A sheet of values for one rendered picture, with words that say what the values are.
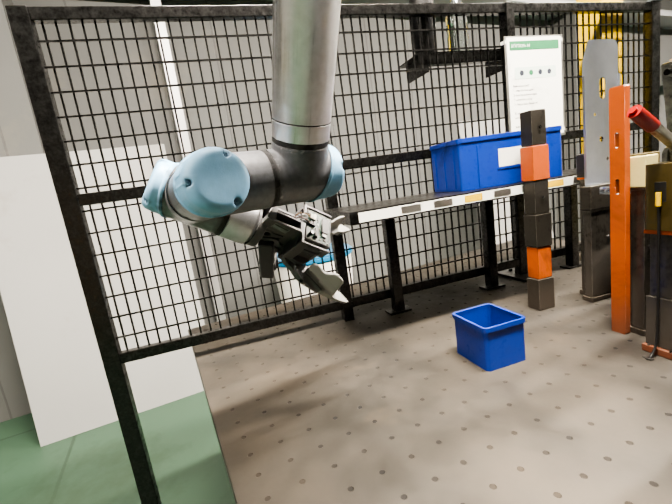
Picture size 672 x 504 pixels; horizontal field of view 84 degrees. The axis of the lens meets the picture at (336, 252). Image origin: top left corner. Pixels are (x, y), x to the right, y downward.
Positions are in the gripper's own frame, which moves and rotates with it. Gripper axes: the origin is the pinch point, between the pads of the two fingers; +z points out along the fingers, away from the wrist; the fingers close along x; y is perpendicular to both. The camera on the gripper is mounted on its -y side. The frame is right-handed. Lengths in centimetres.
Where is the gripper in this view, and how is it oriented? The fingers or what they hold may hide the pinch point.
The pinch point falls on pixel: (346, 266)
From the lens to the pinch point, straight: 70.0
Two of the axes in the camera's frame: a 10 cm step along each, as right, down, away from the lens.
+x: 0.4, -8.6, 5.0
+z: 8.1, 3.2, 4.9
